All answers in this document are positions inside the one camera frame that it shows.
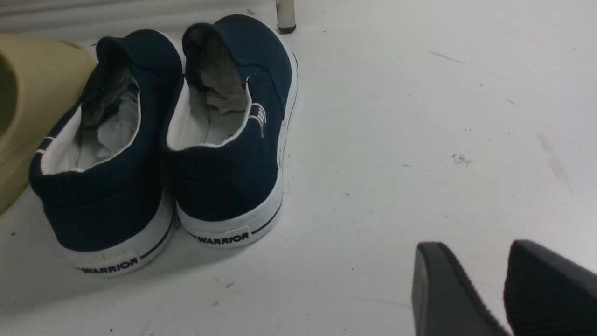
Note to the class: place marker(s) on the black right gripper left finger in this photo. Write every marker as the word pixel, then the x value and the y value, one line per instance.
pixel 444 299

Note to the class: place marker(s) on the navy slip-on shoe, left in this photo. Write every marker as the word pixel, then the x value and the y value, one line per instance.
pixel 98 172

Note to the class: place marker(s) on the navy slip-on shoe, right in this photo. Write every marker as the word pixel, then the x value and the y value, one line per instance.
pixel 224 141

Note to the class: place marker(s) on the steel shoe rack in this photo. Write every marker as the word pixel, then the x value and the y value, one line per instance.
pixel 286 16

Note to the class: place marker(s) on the beige foam slide, right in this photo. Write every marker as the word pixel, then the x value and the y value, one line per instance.
pixel 40 80

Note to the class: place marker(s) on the navy slip-on shoe, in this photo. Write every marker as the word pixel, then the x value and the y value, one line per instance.
pixel 98 172
pixel 224 141

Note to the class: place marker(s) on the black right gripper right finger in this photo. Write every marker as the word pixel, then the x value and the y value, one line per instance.
pixel 546 294

